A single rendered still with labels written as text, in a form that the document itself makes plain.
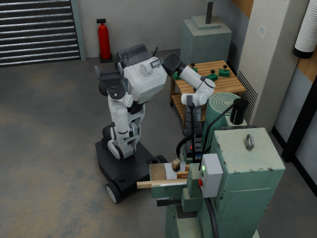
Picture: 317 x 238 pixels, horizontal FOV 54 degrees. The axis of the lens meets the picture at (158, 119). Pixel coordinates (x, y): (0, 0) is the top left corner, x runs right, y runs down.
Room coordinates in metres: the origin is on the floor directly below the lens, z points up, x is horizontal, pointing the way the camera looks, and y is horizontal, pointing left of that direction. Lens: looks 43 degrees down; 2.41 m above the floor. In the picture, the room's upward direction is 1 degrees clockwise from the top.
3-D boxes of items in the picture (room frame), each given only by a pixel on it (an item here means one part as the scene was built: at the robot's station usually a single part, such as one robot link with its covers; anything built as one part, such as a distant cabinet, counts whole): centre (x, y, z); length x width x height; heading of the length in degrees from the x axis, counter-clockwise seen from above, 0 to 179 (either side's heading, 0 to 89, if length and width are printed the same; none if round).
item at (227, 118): (0.96, -0.33, 1.53); 0.08 x 0.08 x 0.17; 7
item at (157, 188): (1.05, -0.27, 0.93); 0.60 x 0.02 x 0.06; 97
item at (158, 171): (1.14, -0.01, 0.92); 0.14 x 0.09 x 0.04; 7
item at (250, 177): (0.81, -0.35, 1.16); 0.22 x 0.22 x 0.72; 7
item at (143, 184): (1.08, -0.20, 0.92); 0.62 x 0.02 x 0.04; 97
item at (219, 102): (1.09, -0.31, 1.35); 0.18 x 0.18 x 0.31
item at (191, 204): (0.89, -0.18, 1.02); 0.09 x 0.07 x 0.12; 97
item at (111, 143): (1.91, 0.33, 0.28); 0.21 x 0.20 x 0.13; 37
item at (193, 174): (0.86, -0.19, 1.22); 0.09 x 0.08 x 0.15; 7
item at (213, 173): (0.76, -0.21, 1.40); 0.10 x 0.06 x 0.16; 7
